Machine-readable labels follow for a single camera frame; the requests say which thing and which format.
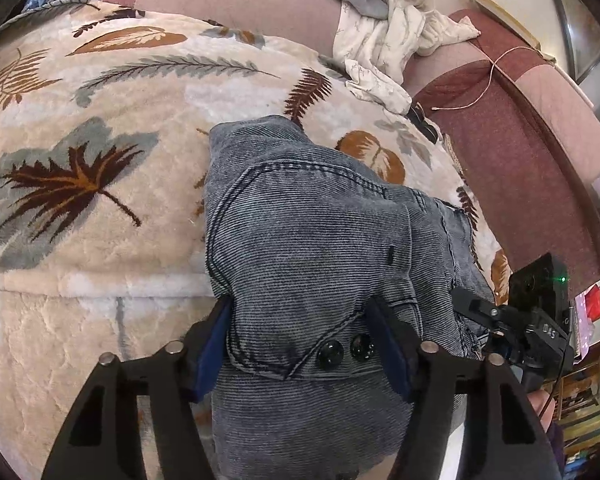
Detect leaf-print fleece blanket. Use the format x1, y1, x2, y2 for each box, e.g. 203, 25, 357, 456
0, 0, 513, 480

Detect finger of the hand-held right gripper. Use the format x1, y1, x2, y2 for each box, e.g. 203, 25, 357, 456
450, 285, 511, 333

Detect red and pink packet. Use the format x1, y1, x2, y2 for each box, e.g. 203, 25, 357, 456
575, 285, 600, 321

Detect white floral cloth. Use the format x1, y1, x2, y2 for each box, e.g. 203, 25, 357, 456
332, 0, 481, 116

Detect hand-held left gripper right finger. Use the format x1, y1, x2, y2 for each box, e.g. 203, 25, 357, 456
365, 296, 563, 480

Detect person's right hand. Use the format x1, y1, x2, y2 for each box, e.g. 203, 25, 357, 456
527, 389, 556, 432

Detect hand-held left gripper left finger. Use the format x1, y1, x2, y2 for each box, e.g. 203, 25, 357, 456
40, 297, 233, 480

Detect blue-grey denim pants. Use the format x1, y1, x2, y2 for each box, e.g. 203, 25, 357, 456
202, 115, 498, 480

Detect thin beige cable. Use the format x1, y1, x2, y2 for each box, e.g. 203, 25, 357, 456
432, 46, 556, 113

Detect black strap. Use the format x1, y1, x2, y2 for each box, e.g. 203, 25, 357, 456
407, 102, 441, 143

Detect wooden shelf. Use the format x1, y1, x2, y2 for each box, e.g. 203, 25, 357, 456
555, 340, 600, 480

